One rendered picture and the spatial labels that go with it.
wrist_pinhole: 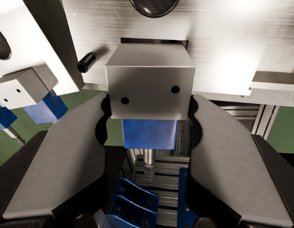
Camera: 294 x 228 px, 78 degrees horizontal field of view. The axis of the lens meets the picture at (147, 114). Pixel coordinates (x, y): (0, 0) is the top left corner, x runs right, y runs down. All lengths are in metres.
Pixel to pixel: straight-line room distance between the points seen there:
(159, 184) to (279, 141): 1.26
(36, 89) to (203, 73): 0.20
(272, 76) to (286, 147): 1.53
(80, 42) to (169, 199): 0.43
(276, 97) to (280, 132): 1.29
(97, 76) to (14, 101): 0.13
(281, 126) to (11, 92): 1.50
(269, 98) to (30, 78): 0.31
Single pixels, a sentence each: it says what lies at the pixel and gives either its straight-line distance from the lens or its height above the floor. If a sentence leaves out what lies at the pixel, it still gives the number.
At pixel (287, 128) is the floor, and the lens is 1.58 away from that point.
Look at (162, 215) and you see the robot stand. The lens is 0.50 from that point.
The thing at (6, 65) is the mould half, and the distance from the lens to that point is 0.29.
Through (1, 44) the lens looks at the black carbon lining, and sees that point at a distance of 0.28.
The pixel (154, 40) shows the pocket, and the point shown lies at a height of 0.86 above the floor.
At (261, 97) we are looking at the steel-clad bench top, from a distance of 0.30.
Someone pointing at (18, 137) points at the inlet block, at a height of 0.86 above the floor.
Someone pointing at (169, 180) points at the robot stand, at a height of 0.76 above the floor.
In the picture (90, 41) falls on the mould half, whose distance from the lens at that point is 0.17.
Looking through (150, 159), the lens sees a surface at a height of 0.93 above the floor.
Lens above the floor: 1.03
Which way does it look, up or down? 48 degrees down
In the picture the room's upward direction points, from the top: 165 degrees counter-clockwise
